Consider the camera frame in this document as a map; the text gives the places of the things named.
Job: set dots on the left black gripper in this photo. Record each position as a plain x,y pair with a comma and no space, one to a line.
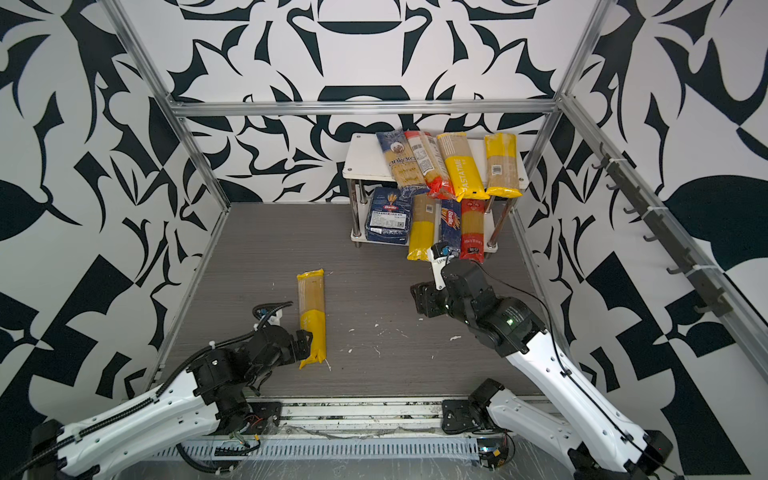
292,354

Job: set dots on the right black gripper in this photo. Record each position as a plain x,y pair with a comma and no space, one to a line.
427,298

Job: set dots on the red yellow spaghetti bag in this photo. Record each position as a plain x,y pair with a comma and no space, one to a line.
472,230

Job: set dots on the blue Barilla spaghetti bag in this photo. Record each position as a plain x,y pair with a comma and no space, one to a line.
450,225

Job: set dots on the blue Barilla pasta box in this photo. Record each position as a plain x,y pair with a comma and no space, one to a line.
389,216

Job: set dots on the yellow pastatime bag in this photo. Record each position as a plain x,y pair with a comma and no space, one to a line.
461,166
312,309

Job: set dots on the yellow spaghetti bag short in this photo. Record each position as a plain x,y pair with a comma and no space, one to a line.
503,176

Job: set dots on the blue label spaghetti bag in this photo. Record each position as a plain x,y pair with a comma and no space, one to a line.
402,163

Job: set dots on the red label spaghetti bag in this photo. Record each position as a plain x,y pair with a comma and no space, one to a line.
429,159

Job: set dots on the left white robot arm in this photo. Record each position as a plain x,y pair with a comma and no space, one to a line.
204,395

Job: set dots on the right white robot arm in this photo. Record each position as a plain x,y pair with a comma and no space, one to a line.
591,437

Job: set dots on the white two-tier shelf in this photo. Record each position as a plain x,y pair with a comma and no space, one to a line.
365,162

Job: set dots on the small circuit board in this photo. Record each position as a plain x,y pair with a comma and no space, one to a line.
493,451

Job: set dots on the white slotted cable duct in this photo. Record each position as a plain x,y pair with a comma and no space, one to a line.
286,449

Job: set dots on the wall hook rack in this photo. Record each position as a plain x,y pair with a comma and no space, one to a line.
668,232

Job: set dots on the aluminium frame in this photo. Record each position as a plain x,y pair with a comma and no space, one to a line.
744,324

